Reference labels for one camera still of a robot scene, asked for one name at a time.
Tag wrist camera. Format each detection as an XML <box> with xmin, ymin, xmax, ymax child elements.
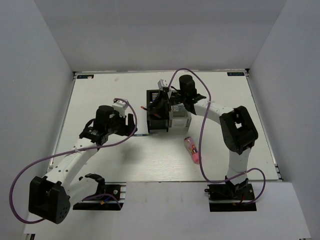
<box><xmin>157</xmin><ymin>79</ymin><xmax>170</xmax><ymax>92</ymax></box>
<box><xmin>112</xmin><ymin>98</ymin><xmax>128</xmax><ymax>118</ymax></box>

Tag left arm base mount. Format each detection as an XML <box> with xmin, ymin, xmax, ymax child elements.
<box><xmin>72</xmin><ymin>173</ymin><xmax>126</xmax><ymax>211</ymax></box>

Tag red pen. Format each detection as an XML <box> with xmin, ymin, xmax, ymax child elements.
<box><xmin>140</xmin><ymin>106</ymin><xmax>161</xmax><ymax>118</ymax></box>

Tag green pen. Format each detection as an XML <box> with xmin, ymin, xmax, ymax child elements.
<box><xmin>133</xmin><ymin>133</ymin><xmax>153</xmax><ymax>137</ymax></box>

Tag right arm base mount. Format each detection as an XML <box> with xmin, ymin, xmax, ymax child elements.
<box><xmin>204</xmin><ymin>183</ymin><xmax>257</xmax><ymax>213</ymax></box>

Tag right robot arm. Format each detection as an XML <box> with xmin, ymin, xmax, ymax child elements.
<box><xmin>146</xmin><ymin>74</ymin><xmax>259</xmax><ymax>200</ymax></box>

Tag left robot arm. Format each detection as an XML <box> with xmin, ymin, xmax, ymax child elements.
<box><xmin>28</xmin><ymin>98</ymin><xmax>138</xmax><ymax>224</ymax></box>

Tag black pen holder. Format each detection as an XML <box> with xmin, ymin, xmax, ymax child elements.
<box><xmin>146</xmin><ymin>89</ymin><xmax>170</xmax><ymax>133</ymax></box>

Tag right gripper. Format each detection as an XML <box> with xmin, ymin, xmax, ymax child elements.
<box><xmin>149</xmin><ymin>89</ymin><xmax>188</xmax><ymax>115</ymax></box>

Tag pink glue tube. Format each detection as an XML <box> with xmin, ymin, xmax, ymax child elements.
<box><xmin>184</xmin><ymin>136</ymin><xmax>200</xmax><ymax>165</ymax></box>

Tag left corner label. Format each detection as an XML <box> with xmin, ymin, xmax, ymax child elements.
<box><xmin>76</xmin><ymin>74</ymin><xmax>94</xmax><ymax>79</ymax></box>

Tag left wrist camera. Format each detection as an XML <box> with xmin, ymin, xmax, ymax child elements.
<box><xmin>112</xmin><ymin>98</ymin><xmax>128</xmax><ymax>118</ymax></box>

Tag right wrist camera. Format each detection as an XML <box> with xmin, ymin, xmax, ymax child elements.
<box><xmin>157</xmin><ymin>79</ymin><xmax>170</xmax><ymax>92</ymax></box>

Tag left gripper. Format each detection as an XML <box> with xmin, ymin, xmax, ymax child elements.
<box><xmin>106</xmin><ymin>111</ymin><xmax>138</xmax><ymax>138</ymax></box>

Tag white pen holder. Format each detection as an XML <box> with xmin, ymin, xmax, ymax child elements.
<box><xmin>168</xmin><ymin>104</ymin><xmax>192</xmax><ymax>132</ymax></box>

